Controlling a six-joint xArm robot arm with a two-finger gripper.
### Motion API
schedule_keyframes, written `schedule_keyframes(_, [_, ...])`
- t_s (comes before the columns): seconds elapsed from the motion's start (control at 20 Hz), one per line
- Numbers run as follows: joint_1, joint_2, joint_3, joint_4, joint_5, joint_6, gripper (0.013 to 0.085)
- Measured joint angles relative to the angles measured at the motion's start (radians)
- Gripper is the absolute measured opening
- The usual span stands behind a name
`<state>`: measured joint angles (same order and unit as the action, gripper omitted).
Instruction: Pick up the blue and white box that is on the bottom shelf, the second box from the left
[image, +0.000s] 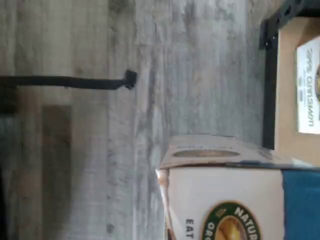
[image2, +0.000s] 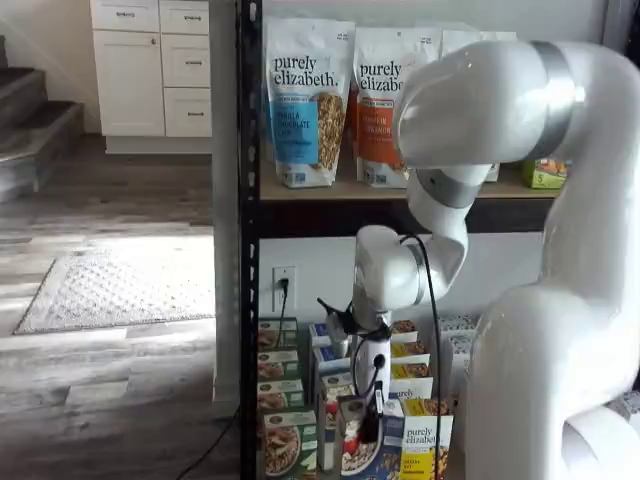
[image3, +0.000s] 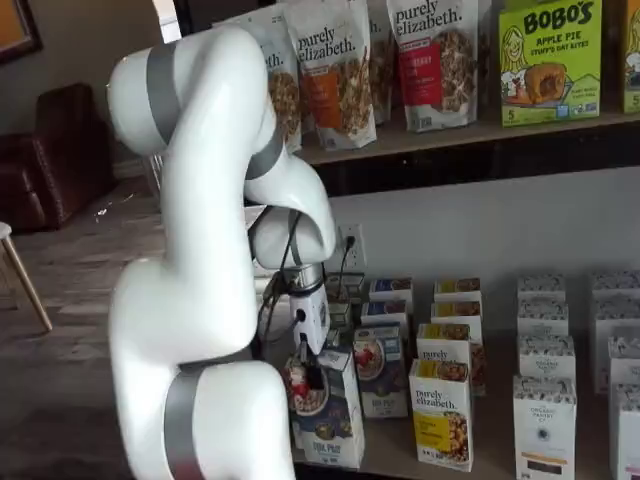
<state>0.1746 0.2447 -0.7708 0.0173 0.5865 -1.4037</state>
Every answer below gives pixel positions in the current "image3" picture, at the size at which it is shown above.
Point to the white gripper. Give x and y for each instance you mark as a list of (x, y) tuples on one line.
[(312, 320)]

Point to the blue white cereal box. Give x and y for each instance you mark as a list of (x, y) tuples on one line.
[(390, 289), (380, 380), (330, 425), (385, 312)]

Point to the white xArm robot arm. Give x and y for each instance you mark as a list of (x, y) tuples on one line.
[(200, 200)]

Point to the green cereal box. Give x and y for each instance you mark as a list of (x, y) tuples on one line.
[(340, 314), (352, 285)]

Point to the yellow purely elizabeth box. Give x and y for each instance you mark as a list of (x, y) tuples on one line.
[(442, 345), (455, 312), (457, 289), (440, 425)]

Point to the white organic pantry box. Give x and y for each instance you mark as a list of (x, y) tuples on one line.
[(545, 430), (627, 435), (615, 285), (542, 320), (547, 357), (625, 362), (540, 289), (617, 325)]

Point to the green Bobo's apple pie box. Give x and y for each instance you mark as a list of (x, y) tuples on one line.
[(550, 75)]

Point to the yellow Bobo's box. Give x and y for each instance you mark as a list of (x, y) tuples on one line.
[(632, 60)]

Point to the orange purely elizabeth granola bag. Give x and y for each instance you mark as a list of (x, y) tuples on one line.
[(382, 65), (330, 100)]

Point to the blue purely elizabeth granola bag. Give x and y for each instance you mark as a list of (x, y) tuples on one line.
[(282, 100)]

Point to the wooden legged stool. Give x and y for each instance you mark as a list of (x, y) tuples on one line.
[(24, 281)]

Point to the red purely elizabeth granola bag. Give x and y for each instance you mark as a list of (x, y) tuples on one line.
[(425, 75)]

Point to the brown leather armchair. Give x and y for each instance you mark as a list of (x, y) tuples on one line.
[(60, 165)]

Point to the dark framed cork board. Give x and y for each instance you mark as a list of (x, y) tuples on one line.
[(10, 25)]

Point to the white wall outlet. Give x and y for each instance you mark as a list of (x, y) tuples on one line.
[(357, 250)]

